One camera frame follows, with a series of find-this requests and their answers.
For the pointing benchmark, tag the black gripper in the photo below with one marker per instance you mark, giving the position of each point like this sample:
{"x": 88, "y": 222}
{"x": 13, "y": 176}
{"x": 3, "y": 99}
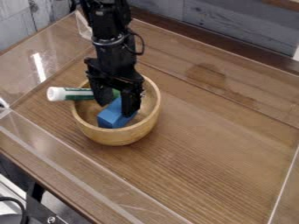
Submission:
{"x": 112, "y": 70}

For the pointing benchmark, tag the blue foam block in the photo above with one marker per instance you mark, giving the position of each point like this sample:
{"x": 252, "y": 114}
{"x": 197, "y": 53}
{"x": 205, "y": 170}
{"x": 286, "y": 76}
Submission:
{"x": 111, "y": 118}

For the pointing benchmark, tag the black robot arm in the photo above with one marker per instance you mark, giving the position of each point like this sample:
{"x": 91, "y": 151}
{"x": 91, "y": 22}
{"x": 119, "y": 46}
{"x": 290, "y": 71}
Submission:
{"x": 108, "y": 18}

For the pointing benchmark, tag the brown wooden bowl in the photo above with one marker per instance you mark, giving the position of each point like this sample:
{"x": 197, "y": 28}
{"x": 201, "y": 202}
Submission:
{"x": 84, "y": 112}

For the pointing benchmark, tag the green white marker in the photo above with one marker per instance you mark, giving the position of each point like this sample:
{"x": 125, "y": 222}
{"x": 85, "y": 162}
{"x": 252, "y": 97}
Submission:
{"x": 57, "y": 94}

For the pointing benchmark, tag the clear acrylic corner bracket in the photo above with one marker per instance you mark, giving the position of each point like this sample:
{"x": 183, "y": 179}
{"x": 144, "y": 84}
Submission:
{"x": 84, "y": 30}

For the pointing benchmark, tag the clear acrylic tray wall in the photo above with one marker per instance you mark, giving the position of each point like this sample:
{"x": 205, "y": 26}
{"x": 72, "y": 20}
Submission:
{"x": 83, "y": 183}

